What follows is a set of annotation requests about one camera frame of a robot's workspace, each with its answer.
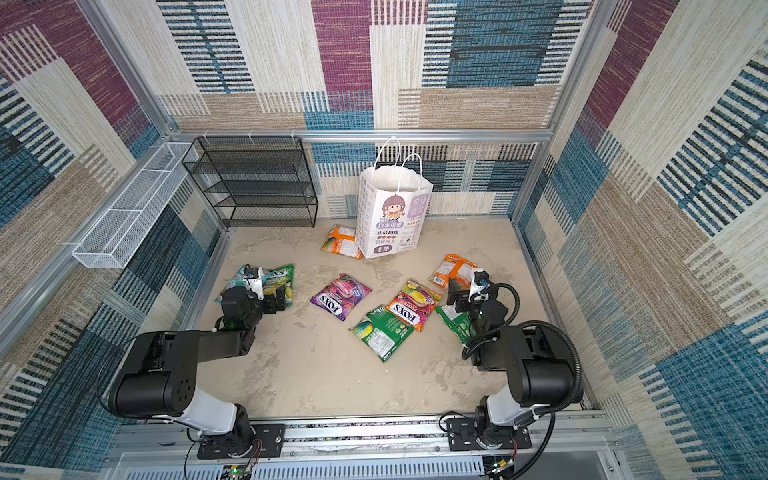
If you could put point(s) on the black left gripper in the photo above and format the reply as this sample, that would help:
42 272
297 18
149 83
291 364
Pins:
271 298

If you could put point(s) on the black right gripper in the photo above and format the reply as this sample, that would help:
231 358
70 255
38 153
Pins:
462 294

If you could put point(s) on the green snack bag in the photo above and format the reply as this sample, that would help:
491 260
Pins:
458 322
382 332

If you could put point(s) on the orange snack bag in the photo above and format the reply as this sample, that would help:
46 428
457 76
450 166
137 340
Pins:
454 268
341 240

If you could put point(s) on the red yellow Fox's bag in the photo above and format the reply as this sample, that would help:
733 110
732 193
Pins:
414 303

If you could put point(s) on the white paper bag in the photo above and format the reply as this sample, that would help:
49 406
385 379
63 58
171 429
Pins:
393 200

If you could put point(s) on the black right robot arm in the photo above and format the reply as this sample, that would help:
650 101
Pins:
541 364

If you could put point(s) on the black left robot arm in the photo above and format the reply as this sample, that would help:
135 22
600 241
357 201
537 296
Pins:
158 376

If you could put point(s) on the green yellow Fox's bag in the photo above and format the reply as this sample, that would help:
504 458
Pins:
274 279

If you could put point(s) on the teal Fox's candy bag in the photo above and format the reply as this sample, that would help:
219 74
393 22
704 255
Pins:
235 282

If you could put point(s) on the purple Fox's candy bag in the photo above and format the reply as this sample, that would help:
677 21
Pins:
341 296

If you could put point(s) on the black mesh shelf rack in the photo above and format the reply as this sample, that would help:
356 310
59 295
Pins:
254 181

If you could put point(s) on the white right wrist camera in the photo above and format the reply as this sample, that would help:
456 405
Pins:
479 286

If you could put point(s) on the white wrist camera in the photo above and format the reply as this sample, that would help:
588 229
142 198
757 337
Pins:
253 277
479 286

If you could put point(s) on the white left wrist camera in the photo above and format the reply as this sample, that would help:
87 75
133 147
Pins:
253 277

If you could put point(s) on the white wire basket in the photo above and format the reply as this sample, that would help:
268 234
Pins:
118 233

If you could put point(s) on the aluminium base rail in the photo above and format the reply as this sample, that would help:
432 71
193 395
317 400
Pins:
419 446

